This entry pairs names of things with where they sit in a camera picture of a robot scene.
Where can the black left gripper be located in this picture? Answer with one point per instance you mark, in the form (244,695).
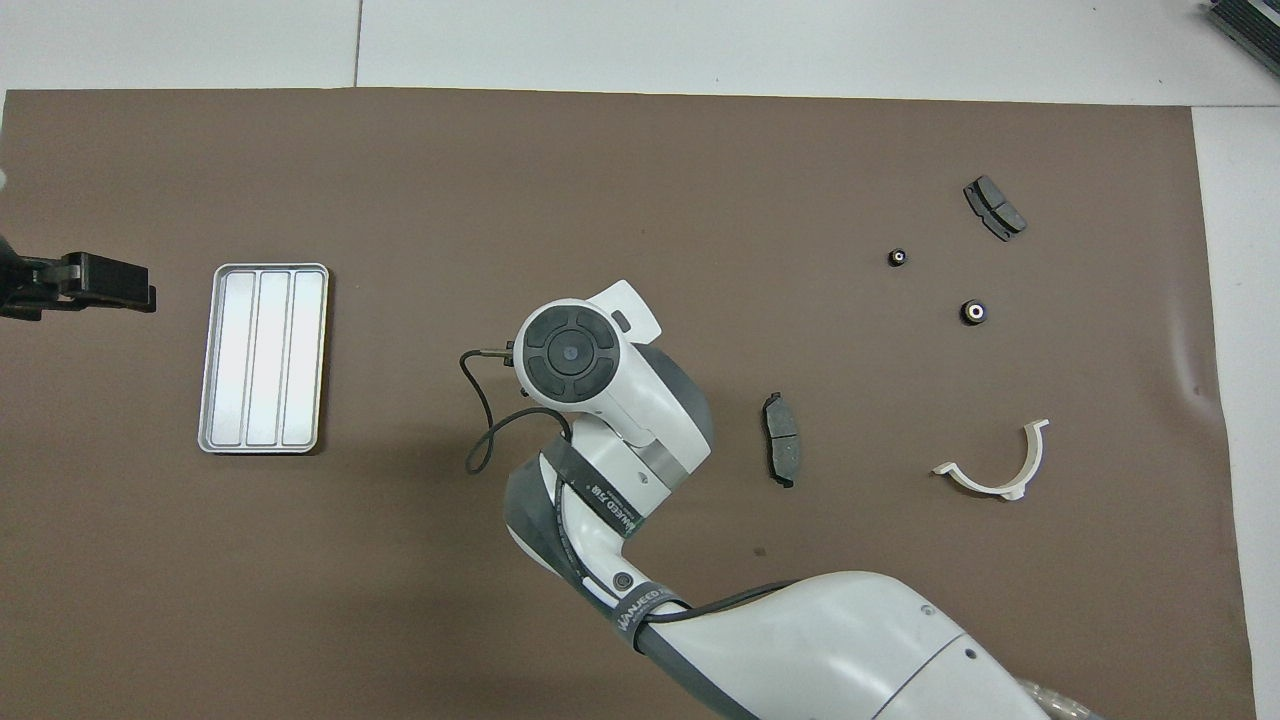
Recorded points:
(25,285)

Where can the large black bearing gear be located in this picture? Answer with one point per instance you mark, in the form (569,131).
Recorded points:
(974,312)

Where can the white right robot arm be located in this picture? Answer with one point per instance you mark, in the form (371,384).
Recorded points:
(600,400)

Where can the silver metal tray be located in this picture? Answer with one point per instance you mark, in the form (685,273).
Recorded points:
(262,360)

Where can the brown table mat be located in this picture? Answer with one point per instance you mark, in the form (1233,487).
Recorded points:
(600,200)

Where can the long dark brake pad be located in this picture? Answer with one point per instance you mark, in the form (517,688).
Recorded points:
(783,440)

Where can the short dark brake pad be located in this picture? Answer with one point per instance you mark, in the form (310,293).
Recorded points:
(997,208)

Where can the dark ridged device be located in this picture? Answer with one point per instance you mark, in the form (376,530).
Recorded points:
(1255,25)

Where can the white curved plastic bracket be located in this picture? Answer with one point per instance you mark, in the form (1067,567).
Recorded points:
(1000,490)

